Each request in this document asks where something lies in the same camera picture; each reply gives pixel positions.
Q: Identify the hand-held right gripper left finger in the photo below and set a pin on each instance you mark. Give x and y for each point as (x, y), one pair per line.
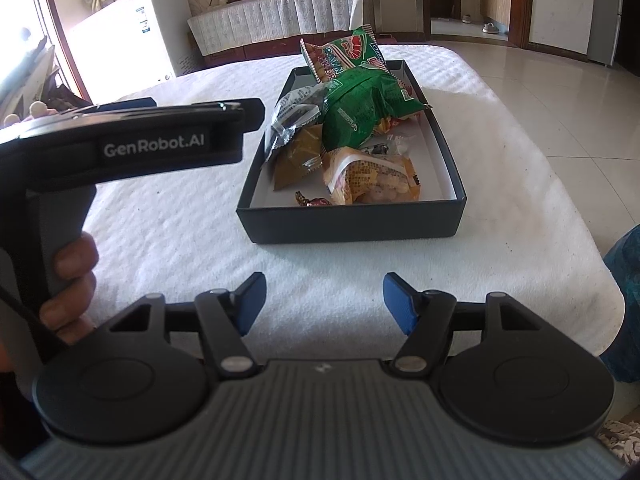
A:
(250, 302)

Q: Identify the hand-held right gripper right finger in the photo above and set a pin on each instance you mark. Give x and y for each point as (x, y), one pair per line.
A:
(400, 302)

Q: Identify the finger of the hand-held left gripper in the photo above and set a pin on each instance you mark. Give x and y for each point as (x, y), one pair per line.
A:
(250, 110)
(135, 103)

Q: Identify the silver snack packet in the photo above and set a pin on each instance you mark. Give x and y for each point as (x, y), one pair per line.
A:
(295, 110)

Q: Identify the olive snack packet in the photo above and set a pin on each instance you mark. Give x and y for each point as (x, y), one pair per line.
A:
(297, 160)

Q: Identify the dark grey cardboard box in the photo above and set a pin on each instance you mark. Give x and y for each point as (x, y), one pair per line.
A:
(350, 220)

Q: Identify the striped prawn cracker bag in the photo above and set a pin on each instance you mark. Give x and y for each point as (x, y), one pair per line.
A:
(345, 57)

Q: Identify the green chip bag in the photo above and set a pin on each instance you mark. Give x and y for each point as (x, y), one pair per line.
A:
(360, 105)

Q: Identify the brown candy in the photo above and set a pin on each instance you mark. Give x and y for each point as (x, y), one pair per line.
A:
(312, 201)

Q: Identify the yellow bread snack packet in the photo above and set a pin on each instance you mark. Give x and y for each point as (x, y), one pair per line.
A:
(375, 175)

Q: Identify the small clear candy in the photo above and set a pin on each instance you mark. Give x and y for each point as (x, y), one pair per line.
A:
(381, 149)

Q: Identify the person's left hand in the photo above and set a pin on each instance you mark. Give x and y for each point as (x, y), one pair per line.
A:
(75, 260)

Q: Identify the dark wooden TV cabinet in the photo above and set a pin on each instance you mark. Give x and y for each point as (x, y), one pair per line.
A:
(250, 51)

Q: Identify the dark patterned sofa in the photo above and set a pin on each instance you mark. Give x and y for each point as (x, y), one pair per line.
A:
(65, 95)

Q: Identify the white chest freezer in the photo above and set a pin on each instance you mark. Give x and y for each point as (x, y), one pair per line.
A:
(125, 30)

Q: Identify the pink plush hat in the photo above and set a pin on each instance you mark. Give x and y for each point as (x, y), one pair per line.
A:
(37, 108)

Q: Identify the sideboard with white cloth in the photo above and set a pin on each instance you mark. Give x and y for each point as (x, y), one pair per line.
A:
(275, 12)

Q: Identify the teal patterned clothing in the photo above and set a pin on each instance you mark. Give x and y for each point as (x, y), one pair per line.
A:
(622, 300)

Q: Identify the grey shoe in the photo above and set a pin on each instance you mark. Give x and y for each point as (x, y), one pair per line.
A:
(492, 27)

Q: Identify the patterned seat cushion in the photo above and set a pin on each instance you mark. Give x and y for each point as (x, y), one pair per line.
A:
(617, 442)

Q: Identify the grey refrigerator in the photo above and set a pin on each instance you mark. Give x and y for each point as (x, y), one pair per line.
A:
(607, 10)

